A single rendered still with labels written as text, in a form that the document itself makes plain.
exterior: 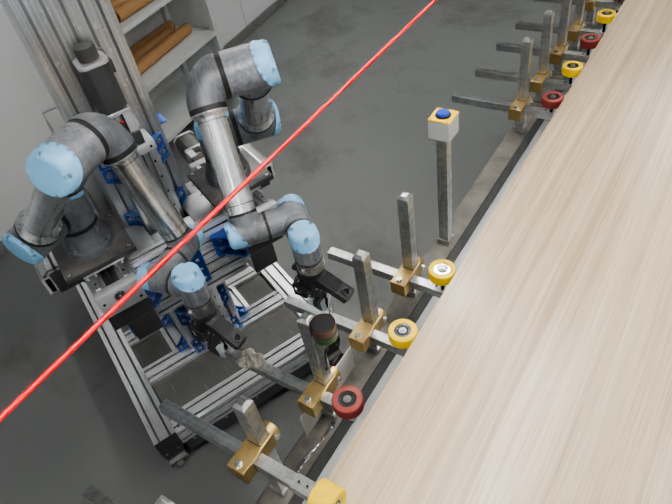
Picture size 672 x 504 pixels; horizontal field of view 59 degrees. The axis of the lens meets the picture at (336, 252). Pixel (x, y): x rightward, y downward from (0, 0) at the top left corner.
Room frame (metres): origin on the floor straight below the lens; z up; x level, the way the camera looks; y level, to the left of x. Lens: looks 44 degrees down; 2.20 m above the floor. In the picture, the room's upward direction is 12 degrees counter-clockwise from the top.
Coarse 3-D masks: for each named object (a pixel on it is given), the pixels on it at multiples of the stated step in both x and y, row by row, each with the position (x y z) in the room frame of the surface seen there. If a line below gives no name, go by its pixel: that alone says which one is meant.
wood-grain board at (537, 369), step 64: (640, 0) 2.57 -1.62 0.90; (640, 64) 2.04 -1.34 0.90; (576, 128) 1.72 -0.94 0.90; (640, 128) 1.64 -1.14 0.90; (512, 192) 1.45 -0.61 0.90; (576, 192) 1.39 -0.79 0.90; (640, 192) 1.33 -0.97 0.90; (512, 256) 1.17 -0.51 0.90; (576, 256) 1.12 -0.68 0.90; (640, 256) 1.07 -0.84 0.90; (448, 320) 0.99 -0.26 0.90; (512, 320) 0.95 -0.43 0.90; (576, 320) 0.91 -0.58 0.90; (640, 320) 0.87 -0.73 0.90; (448, 384) 0.80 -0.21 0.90; (512, 384) 0.76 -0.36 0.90; (576, 384) 0.73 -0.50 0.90; (640, 384) 0.69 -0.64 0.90; (384, 448) 0.66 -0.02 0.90; (448, 448) 0.63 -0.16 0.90; (512, 448) 0.60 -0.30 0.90; (576, 448) 0.57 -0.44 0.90; (640, 448) 0.54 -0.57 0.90
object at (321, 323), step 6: (318, 318) 0.89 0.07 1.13; (324, 318) 0.89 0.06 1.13; (330, 318) 0.89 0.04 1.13; (312, 324) 0.88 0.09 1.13; (318, 324) 0.88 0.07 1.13; (324, 324) 0.87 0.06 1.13; (330, 324) 0.87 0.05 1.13; (318, 330) 0.86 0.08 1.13; (324, 330) 0.86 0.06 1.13; (312, 336) 0.88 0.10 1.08; (324, 348) 0.89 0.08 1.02; (324, 354) 0.89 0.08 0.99
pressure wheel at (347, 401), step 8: (336, 392) 0.83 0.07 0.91; (344, 392) 0.83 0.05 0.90; (352, 392) 0.83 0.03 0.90; (360, 392) 0.82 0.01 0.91; (336, 400) 0.81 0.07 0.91; (344, 400) 0.81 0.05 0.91; (352, 400) 0.80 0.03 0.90; (360, 400) 0.80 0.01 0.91; (336, 408) 0.79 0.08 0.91; (344, 408) 0.78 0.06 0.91; (352, 408) 0.78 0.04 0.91; (360, 408) 0.78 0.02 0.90; (344, 416) 0.77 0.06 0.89; (352, 416) 0.77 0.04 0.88
